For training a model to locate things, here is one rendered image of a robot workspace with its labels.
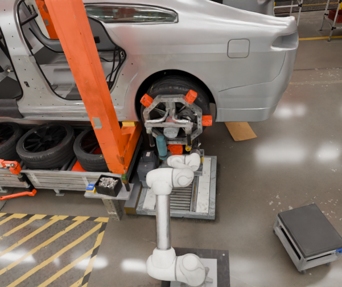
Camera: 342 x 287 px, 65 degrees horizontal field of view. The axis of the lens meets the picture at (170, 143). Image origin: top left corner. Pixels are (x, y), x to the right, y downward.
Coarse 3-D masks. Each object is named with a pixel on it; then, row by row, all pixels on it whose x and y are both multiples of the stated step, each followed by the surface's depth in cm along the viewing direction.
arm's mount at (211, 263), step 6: (204, 264) 198; (210, 264) 197; (216, 264) 196; (210, 270) 194; (216, 270) 193; (210, 276) 191; (216, 276) 190; (174, 282) 192; (180, 282) 191; (216, 282) 187
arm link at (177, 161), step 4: (172, 156) 240; (176, 156) 237; (180, 156) 237; (184, 156) 239; (168, 160) 239; (172, 160) 235; (176, 160) 231; (180, 160) 234; (184, 160) 236; (168, 164) 240; (172, 164) 234; (176, 164) 221; (180, 164) 216; (184, 164) 215; (176, 168) 222; (180, 168) 213
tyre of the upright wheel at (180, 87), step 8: (160, 80) 249; (168, 80) 243; (176, 80) 242; (184, 80) 244; (192, 80) 249; (152, 88) 248; (160, 88) 237; (168, 88) 235; (176, 88) 234; (184, 88) 235; (192, 88) 239; (200, 88) 249; (152, 96) 243; (200, 96) 240; (200, 104) 241; (208, 104) 254; (208, 112) 249; (144, 120) 264
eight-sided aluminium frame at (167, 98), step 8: (160, 96) 235; (168, 96) 236; (176, 96) 235; (184, 96) 234; (152, 104) 239; (184, 104) 234; (192, 104) 238; (144, 112) 246; (200, 112) 237; (200, 120) 243; (200, 128) 249; (192, 136) 257; (184, 144) 265
